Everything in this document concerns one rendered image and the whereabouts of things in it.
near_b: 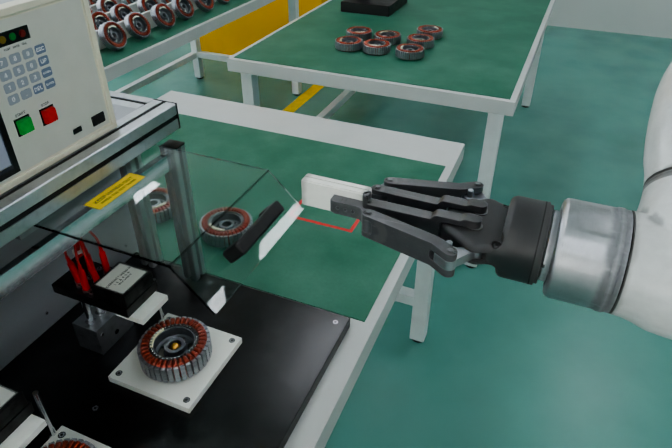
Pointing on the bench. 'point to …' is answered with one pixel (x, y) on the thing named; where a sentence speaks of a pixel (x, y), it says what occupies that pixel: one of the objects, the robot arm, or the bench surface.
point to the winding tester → (49, 76)
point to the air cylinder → (100, 330)
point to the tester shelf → (87, 163)
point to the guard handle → (253, 232)
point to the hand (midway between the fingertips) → (336, 195)
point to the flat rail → (33, 261)
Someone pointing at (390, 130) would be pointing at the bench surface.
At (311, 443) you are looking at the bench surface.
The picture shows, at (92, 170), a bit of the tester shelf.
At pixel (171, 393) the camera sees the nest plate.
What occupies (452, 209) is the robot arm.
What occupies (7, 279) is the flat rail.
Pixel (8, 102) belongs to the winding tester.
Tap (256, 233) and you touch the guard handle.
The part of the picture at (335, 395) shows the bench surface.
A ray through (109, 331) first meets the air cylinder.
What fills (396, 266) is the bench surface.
